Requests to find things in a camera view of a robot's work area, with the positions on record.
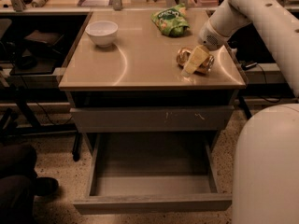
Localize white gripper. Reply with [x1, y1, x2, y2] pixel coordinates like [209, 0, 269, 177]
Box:
[181, 21, 228, 77]

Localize green chip bag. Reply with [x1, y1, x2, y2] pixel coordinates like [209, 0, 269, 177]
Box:
[150, 4, 190, 37]

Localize person's dark trouser legs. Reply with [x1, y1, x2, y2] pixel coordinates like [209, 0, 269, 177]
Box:
[0, 145, 36, 224]

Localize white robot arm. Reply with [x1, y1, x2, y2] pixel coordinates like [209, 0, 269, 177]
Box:
[199, 0, 299, 224]

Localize open grey drawer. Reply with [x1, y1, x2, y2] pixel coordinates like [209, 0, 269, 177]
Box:
[74, 132, 232, 215]

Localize closed grey upper drawer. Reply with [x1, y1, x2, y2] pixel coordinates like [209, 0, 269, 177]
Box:
[70, 105, 234, 133]

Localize grey drawer cabinet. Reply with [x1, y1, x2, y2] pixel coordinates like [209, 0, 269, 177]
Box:
[58, 8, 248, 216]

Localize white ceramic bowl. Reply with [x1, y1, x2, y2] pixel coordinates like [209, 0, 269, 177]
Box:
[85, 21, 119, 48]

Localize black shoe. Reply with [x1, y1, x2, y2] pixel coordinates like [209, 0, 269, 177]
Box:
[35, 177, 59, 197]

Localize black power adapter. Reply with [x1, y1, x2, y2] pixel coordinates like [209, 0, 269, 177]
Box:
[241, 61, 257, 71]

